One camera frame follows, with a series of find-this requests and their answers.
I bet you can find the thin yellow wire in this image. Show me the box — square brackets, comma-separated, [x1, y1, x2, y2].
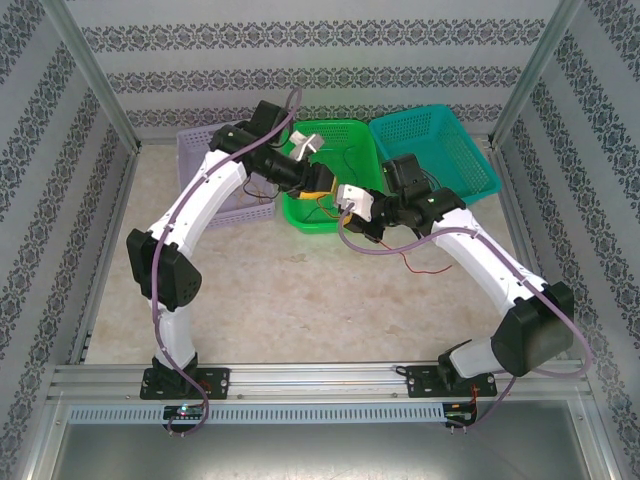
[317, 199, 346, 222]

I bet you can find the bundle of coloured wires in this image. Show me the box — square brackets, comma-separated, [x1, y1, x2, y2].
[378, 238, 454, 276]

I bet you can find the green plastic basket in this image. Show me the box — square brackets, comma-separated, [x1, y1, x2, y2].
[281, 118, 386, 236]

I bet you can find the teal plastic basket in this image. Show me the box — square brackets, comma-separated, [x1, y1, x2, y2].
[368, 103, 503, 207]

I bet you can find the purple plastic basket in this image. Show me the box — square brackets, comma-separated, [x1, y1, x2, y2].
[177, 124, 277, 231]

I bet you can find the left green circuit board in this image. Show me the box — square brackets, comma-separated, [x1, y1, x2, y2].
[163, 404, 206, 421]

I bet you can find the grey metal shelf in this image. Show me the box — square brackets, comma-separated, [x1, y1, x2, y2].
[29, 392, 619, 480]

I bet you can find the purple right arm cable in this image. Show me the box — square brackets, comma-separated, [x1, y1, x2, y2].
[337, 209, 595, 431]

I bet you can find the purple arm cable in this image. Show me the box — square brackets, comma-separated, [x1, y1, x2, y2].
[152, 88, 304, 437]
[337, 209, 595, 431]

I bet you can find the aluminium side rail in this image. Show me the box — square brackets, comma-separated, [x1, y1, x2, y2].
[67, 144, 144, 366]
[492, 144, 591, 376]

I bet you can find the aluminium frame post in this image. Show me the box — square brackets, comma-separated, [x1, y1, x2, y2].
[38, 0, 143, 154]
[487, 0, 587, 149]

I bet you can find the black right mount plate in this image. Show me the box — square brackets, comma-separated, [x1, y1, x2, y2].
[404, 365, 499, 400]

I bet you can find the black mount plate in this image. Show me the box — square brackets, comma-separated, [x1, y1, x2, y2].
[404, 365, 499, 400]
[139, 367, 231, 401]

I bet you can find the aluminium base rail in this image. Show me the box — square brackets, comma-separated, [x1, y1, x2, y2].
[49, 363, 596, 401]

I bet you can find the black left mount plate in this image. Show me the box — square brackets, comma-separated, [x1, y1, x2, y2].
[139, 367, 231, 401]

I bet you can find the slotted grey cable duct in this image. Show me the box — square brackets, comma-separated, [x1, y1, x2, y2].
[67, 403, 446, 425]

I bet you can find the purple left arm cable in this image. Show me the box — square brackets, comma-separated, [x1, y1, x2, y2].
[152, 88, 304, 437]

